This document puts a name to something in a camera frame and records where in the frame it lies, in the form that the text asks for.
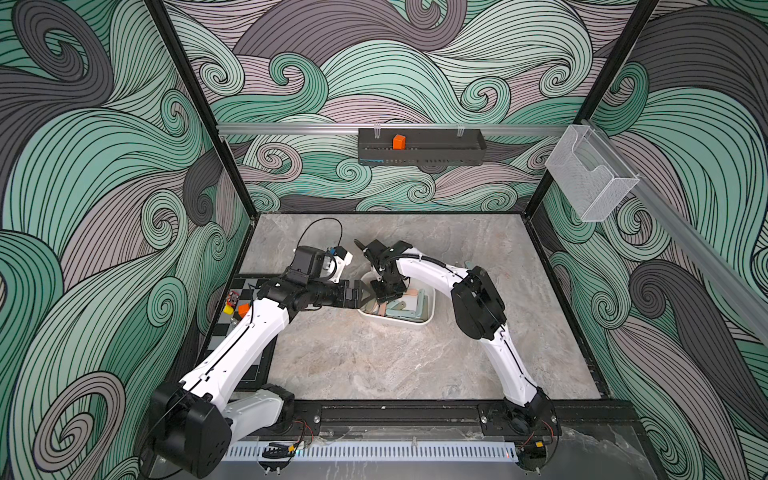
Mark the orange cube on shelf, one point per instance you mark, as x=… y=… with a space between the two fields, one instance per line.
x=399 y=142

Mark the aluminium rail right wall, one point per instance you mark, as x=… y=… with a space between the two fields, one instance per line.
x=738 y=294

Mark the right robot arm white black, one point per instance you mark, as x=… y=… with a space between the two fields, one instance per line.
x=479 y=314

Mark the aluminium rail back wall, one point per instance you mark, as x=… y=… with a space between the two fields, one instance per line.
x=324 y=129

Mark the aluminium rail wall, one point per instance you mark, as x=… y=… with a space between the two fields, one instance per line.
x=324 y=129
x=738 y=294

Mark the small colourful toy blocks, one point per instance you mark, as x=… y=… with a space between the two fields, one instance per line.
x=237 y=304

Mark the white slotted cable duct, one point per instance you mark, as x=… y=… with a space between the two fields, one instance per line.
x=409 y=451

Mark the black wall shelf tray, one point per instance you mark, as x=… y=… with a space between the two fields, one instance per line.
x=424 y=148

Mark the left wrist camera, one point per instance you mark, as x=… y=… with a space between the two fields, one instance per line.
x=311 y=264

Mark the checkerboard mat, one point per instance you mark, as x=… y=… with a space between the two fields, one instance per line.
x=223 y=369

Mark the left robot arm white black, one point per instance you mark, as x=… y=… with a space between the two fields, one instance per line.
x=194 y=421

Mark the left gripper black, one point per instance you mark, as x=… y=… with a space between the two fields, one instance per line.
x=342 y=290

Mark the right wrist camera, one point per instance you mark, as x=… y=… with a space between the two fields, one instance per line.
x=381 y=256

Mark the clear plastic wall bin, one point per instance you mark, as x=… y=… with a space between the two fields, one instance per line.
x=590 y=172

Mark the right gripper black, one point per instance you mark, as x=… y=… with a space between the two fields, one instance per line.
x=384 y=294

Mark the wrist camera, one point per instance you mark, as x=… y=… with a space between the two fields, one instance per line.
x=311 y=264
x=381 y=256

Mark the white storage box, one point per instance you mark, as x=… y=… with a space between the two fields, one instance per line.
x=415 y=308

